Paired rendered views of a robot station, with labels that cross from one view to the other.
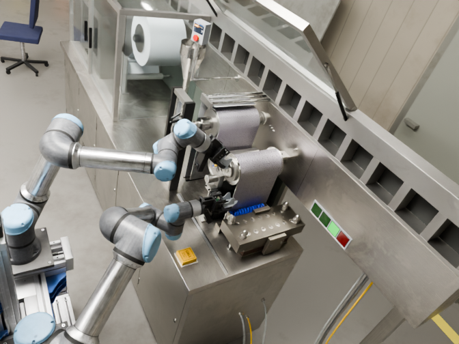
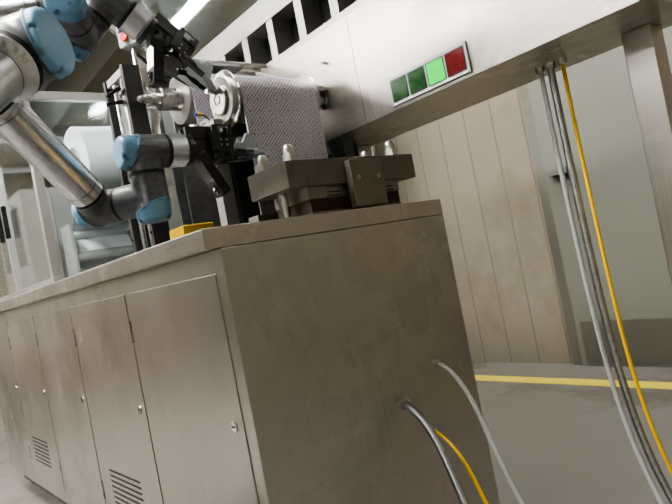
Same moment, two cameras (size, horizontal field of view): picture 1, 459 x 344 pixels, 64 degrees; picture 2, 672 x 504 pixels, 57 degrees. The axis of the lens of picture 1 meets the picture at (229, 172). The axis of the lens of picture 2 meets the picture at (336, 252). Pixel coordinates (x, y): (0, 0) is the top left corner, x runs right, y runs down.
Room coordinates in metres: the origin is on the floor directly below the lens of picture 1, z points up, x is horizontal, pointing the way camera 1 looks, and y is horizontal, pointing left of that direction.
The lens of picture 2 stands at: (-0.19, -0.26, 0.79)
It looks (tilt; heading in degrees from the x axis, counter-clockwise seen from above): 1 degrees up; 2
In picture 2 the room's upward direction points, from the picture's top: 11 degrees counter-clockwise
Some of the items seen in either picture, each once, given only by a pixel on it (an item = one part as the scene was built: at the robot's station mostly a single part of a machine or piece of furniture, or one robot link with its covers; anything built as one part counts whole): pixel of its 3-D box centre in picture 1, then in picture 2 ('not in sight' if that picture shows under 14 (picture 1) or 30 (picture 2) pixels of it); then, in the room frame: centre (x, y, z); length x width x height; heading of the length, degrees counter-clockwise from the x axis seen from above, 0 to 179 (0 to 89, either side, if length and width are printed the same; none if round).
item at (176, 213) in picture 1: (177, 212); (142, 153); (1.13, 0.16, 1.11); 0.11 x 0.08 x 0.09; 131
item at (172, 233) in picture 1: (171, 225); (144, 198); (1.13, 0.18, 1.01); 0.11 x 0.08 x 0.11; 77
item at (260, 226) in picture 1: (263, 226); (335, 176); (1.32, -0.24, 1.00); 0.40 x 0.16 x 0.06; 131
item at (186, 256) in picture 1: (186, 256); (192, 231); (1.07, 0.07, 0.91); 0.07 x 0.07 x 0.02; 41
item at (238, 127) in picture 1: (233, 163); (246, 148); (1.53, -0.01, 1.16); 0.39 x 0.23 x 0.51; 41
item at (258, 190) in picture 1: (252, 194); (289, 146); (1.39, -0.14, 1.11); 0.23 x 0.01 x 0.18; 131
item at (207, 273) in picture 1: (152, 123); (131, 278); (2.08, 0.59, 0.88); 2.52 x 0.66 x 0.04; 41
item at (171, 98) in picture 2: (204, 123); (168, 99); (1.52, 0.18, 1.34); 0.06 x 0.06 x 0.06; 41
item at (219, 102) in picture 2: (228, 169); (220, 100); (1.34, 0.01, 1.25); 0.07 x 0.02 x 0.07; 41
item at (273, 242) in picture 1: (274, 244); (366, 182); (1.26, -0.31, 0.97); 0.10 x 0.03 x 0.11; 131
